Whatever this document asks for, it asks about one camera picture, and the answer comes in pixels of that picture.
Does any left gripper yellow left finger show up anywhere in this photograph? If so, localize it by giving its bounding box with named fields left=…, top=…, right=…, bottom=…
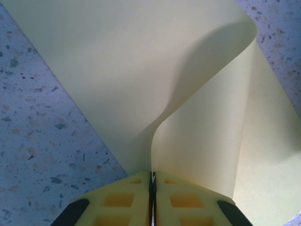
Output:
left=50, top=170, right=153, bottom=226

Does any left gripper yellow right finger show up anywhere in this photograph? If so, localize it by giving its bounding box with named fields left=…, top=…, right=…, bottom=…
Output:
left=153, top=170, right=253, bottom=226

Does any yellow paper sheet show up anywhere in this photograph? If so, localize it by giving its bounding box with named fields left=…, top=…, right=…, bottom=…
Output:
left=4, top=0, right=301, bottom=219

